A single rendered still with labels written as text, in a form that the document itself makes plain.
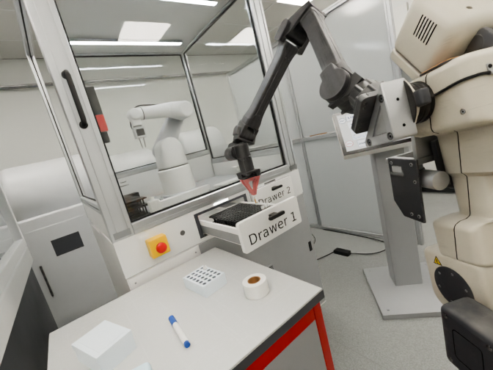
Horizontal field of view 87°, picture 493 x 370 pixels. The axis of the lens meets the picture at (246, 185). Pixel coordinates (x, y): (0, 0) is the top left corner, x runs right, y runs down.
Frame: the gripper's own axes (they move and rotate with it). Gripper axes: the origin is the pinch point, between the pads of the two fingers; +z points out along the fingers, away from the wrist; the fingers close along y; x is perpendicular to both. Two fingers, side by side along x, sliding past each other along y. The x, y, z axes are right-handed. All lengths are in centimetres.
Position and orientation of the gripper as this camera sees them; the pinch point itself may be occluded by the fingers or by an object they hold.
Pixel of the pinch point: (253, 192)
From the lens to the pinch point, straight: 103.5
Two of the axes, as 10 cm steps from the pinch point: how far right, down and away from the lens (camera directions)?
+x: 8.8, -3.0, 3.6
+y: 3.9, 0.3, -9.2
